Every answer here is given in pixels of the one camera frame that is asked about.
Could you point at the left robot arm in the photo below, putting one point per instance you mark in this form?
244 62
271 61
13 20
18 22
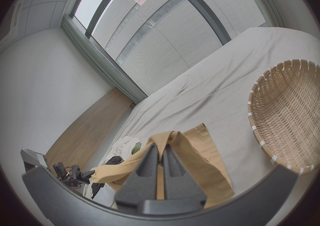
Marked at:
35 157

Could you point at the pile of clothes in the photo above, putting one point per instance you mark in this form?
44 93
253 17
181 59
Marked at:
122 144

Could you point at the window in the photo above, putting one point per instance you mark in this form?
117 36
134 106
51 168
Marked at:
175 32

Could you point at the tan shorts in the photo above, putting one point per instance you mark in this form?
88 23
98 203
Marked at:
200 150

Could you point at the white ceiling air vent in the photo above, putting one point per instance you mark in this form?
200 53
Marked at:
12 19

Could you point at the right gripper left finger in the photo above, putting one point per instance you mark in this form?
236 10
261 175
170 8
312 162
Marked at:
140 185

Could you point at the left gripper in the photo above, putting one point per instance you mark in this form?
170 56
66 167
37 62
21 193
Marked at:
75 182

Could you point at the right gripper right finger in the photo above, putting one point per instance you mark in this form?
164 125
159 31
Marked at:
180 185

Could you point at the round woven basket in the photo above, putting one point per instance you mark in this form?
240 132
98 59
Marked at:
287 114

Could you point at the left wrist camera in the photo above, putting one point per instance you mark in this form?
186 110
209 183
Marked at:
76 171

